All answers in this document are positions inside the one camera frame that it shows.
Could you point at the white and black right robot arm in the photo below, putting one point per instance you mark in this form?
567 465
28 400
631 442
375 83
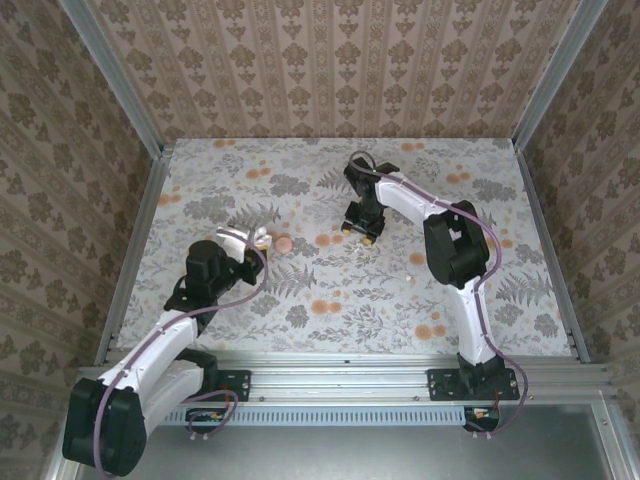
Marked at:
475 320

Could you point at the pink earbud charging case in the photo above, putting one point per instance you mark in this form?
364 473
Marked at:
283 243

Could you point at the floral patterned tablecloth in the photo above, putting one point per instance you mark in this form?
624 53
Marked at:
325 310

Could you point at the aluminium frame post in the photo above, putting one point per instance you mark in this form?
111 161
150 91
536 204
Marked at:
557 75
113 75

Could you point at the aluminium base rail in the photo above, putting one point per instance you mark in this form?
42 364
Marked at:
340 382

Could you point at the aluminium table side rail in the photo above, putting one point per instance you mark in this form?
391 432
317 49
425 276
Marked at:
138 250
541 225

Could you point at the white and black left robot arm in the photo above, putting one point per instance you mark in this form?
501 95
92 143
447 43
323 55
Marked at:
160 345

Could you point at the grey metal sheet panel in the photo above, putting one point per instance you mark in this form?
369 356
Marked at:
350 455

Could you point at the aluminium lower frame bar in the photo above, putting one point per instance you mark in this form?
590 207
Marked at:
617 440
57 467

